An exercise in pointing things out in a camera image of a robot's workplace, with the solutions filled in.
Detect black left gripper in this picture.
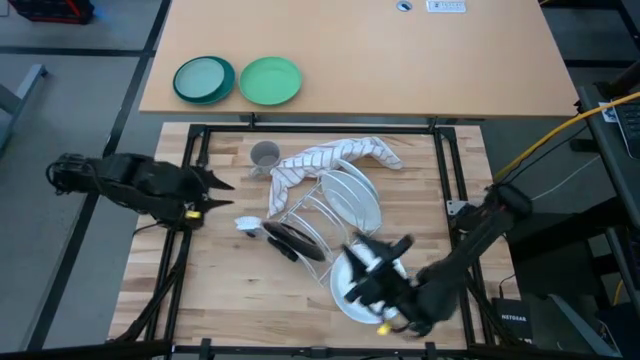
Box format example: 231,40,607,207
169,164,236,229

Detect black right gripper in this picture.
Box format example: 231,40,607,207
341,232,417,321

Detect white wire dish rack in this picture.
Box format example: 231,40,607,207
259,159,384,289

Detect grey mug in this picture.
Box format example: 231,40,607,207
248,140,282,177

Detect black and white plate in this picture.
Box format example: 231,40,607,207
261,220,327,263

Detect white striped dish towel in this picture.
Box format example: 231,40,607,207
267,136,404,219

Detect dark green plate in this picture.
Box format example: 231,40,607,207
172,55,237,106

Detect pale teal plate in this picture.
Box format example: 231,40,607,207
175,57,226,100

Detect tan wooden desk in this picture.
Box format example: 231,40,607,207
138,0,580,120

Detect grey bench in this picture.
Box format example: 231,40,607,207
0,63,49,151

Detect red and black crate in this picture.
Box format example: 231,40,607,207
7,0,96,25

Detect white power strip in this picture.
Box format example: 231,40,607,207
425,0,467,14

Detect white paper label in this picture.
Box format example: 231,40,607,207
597,101,619,124

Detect black keyboard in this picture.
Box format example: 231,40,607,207
613,99,640,160

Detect dish brush with black handle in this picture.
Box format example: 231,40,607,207
234,214,301,264

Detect black aluminium frame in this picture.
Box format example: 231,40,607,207
107,122,506,360

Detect black cable bundle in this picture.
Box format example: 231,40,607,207
112,229,194,346
464,269,509,346

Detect black Netgear switch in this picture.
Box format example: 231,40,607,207
491,297,534,346

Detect thin white cable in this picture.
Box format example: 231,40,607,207
529,154,601,201

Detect long yellow cable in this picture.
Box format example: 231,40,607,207
492,90,640,181

